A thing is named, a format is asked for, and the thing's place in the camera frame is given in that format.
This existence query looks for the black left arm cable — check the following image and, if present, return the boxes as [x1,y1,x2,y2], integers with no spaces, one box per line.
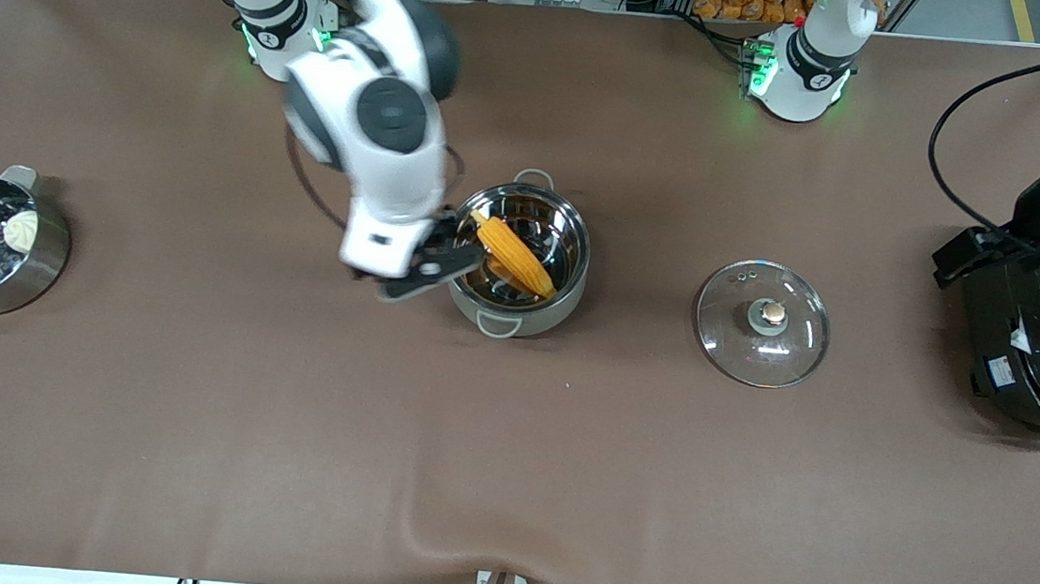
[921,35,1040,241]

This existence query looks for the stainless steel cooking pot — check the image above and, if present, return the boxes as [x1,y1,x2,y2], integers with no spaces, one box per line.
[439,162,599,347]

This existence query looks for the glass pot lid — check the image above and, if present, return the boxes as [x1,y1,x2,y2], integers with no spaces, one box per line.
[689,255,837,394]

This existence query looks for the brown table mat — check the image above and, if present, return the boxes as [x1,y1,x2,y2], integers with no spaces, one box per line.
[0,0,1040,584]

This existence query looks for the black rice cooker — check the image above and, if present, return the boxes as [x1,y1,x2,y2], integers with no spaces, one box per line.
[947,181,1040,443]

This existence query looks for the white steamed bun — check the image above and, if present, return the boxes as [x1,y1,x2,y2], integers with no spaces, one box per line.
[1,207,40,253]

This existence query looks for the yellow corn cob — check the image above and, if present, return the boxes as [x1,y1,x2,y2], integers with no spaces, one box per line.
[463,209,566,302]

